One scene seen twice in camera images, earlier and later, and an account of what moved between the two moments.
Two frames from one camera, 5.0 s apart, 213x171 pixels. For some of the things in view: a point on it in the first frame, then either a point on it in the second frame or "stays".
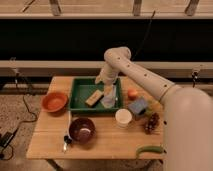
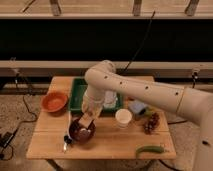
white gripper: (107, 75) to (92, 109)
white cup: (123, 117) stays
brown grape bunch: (152, 123) stays
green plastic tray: (81, 89) stays
